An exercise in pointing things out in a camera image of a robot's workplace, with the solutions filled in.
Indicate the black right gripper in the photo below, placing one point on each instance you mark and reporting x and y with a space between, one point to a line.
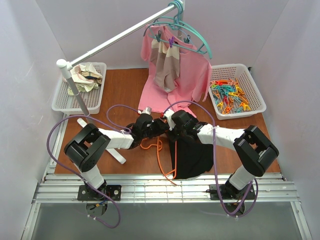
175 135

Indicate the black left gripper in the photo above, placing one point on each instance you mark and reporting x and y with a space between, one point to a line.
160 125

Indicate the black underwear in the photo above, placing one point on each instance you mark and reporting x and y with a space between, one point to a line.
190 159

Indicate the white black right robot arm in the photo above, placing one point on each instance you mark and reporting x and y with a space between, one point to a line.
255 151

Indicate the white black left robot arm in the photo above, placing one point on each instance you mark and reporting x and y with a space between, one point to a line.
87 147

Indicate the beige brown underwear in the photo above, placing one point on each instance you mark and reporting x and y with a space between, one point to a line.
167 64

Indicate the teal clip hanger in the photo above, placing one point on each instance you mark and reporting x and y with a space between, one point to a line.
158 37

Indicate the teal plastic hanger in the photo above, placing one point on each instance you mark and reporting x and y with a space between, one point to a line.
178 24

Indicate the pile of colourful clothespins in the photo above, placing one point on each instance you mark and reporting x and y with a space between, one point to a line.
228 96

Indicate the pink t-shirt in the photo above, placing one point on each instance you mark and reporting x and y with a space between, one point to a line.
191 85

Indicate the white clothespin basket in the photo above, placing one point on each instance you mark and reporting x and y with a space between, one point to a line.
247 83

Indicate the purple clothespin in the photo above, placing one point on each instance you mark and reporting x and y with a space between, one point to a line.
171 41

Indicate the pile of light clothes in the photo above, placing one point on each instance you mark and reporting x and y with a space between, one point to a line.
86 77

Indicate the white clothes basket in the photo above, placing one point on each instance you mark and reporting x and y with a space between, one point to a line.
63 102

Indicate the white metal clothes rack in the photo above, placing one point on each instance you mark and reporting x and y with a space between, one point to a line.
66 66

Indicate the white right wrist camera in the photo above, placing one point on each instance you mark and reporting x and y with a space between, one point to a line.
166 118

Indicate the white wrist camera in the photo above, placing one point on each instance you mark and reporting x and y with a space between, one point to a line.
145 111
166 118

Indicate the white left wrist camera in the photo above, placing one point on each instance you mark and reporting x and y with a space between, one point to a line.
145 111

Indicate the aluminium rail frame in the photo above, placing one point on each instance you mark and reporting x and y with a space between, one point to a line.
151 208

